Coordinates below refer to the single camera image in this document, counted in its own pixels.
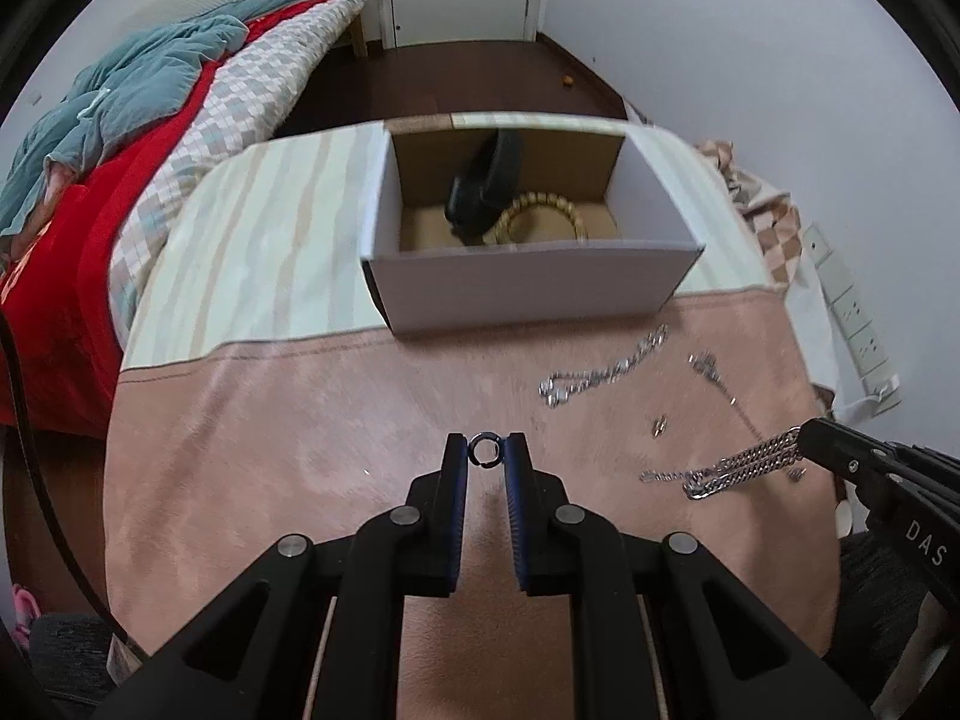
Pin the brown checked cloth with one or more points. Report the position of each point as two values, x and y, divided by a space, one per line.
780 240

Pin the teal blanket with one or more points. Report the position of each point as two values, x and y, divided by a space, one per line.
127 82

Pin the pink and striped tablecloth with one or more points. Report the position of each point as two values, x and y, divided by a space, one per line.
300 427

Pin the white cardboard box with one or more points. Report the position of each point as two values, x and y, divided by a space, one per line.
525 285

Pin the dark cloth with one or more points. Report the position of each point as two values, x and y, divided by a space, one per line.
877 615

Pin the white power strip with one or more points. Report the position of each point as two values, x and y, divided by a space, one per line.
855 315

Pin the wooden bed leg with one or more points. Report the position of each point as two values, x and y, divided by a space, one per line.
359 34

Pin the checked quilt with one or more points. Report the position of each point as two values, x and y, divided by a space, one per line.
262 82

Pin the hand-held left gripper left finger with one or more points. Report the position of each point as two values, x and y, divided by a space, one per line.
454 510

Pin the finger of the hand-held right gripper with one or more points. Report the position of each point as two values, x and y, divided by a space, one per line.
840 442

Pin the bed with red blanket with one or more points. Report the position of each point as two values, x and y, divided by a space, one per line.
82 240

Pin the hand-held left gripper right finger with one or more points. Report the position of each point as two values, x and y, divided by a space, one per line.
516 517

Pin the pink slipper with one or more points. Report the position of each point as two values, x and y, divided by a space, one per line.
24 611

